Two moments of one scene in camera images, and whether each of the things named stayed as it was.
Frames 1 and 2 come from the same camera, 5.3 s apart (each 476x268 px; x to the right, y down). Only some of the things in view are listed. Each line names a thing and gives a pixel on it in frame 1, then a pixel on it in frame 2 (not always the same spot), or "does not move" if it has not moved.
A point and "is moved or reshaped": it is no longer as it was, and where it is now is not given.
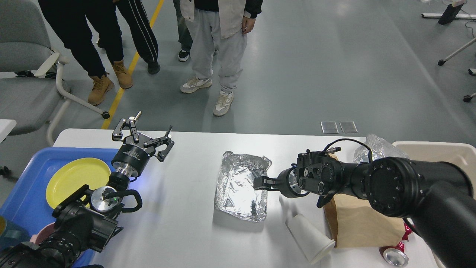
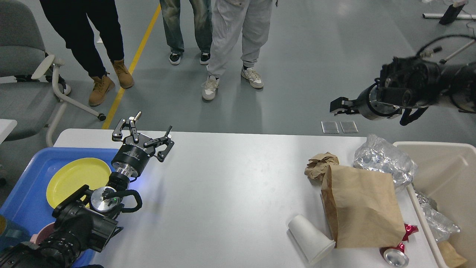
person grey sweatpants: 219,27 → 229,17
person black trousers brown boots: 68,18 does not move
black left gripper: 131,161 does not move
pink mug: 37,238 does not move
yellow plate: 71,175 does not move
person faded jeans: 185,38 → 202,13
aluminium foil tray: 236,197 is moved or reshaped
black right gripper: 287,182 → 367,104
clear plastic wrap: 380,148 does not move
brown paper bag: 354,223 does not move
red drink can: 395,254 does not move
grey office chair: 29,91 does not move
